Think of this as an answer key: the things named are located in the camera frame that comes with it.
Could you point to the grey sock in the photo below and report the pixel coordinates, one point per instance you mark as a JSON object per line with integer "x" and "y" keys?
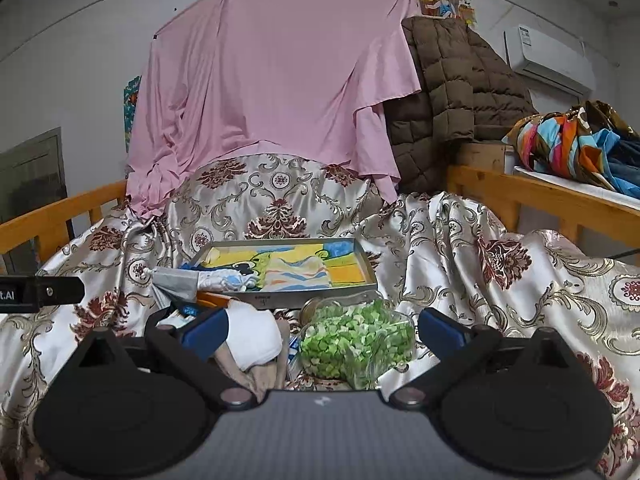
{"x": 175, "y": 282}

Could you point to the white air conditioner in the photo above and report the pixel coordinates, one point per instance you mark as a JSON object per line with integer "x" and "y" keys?
{"x": 550, "y": 60}

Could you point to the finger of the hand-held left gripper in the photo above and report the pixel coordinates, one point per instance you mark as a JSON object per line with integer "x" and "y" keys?
{"x": 60, "y": 290}

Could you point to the white board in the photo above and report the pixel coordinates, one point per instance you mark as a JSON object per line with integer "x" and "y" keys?
{"x": 560, "y": 180}

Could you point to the metal tray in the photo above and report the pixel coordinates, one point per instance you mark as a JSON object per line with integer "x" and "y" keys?
{"x": 320, "y": 297}

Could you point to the orange yellow towel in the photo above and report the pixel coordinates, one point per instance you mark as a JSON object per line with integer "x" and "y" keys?
{"x": 347, "y": 274}

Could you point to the blue cloth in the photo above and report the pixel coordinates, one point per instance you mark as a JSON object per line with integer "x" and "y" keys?
{"x": 625, "y": 170}

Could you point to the teal patterned wall poster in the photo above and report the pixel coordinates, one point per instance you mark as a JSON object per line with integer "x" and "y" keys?
{"x": 131, "y": 105}

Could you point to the striped towel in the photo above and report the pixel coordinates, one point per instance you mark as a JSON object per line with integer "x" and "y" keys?
{"x": 295, "y": 275}

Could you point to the brown quilted jacket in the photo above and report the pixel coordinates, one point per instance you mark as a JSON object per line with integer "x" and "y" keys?
{"x": 450, "y": 85}

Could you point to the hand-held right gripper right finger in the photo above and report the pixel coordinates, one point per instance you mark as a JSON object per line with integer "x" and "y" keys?
{"x": 440, "y": 332}

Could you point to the pink hanging sheet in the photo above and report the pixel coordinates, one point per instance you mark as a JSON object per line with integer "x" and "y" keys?
{"x": 275, "y": 60}

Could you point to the yellow cartoon towel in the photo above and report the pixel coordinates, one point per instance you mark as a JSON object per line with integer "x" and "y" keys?
{"x": 225, "y": 259}

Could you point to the white cloth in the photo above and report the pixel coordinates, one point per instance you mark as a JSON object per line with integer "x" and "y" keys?
{"x": 255, "y": 340}

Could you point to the bag of green pieces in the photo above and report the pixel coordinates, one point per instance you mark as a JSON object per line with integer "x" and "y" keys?
{"x": 350, "y": 342}

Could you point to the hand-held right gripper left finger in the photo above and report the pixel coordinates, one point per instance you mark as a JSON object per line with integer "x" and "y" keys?
{"x": 205, "y": 332}

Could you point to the colourful patterned cloth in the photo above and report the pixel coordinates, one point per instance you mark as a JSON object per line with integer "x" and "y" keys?
{"x": 555, "y": 140}

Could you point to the floral satin blanket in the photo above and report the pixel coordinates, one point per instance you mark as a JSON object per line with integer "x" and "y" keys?
{"x": 500, "y": 285}

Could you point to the grey door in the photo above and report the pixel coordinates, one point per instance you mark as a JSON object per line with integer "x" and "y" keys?
{"x": 30, "y": 175}

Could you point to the orange bowl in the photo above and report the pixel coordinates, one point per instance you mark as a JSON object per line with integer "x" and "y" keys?
{"x": 212, "y": 300}

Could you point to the wooden bed rail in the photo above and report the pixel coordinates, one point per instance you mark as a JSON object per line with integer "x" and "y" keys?
{"x": 550, "y": 190}
{"x": 50, "y": 215}

